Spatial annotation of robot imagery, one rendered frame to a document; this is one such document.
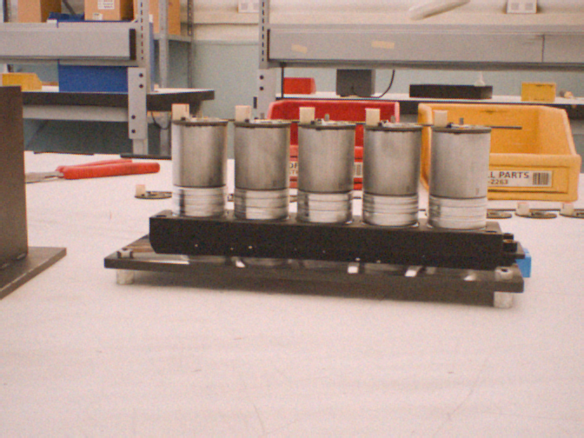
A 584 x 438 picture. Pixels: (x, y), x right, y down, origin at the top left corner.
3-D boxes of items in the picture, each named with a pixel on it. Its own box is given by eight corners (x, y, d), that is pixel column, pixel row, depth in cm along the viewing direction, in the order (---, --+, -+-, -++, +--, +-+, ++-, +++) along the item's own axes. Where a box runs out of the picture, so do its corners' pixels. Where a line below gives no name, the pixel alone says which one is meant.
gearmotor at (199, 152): (219, 239, 36) (219, 120, 35) (164, 236, 36) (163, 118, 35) (233, 228, 38) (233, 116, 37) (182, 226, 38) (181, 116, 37)
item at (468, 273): (507, 267, 37) (509, 242, 36) (522, 312, 30) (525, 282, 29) (162, 248, 39) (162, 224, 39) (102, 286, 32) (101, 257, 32)
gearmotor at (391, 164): (416, 249, 34) (421, 125, 33) (357, 247, 35) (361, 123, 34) (418, 238, 37) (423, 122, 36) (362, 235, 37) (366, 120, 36)
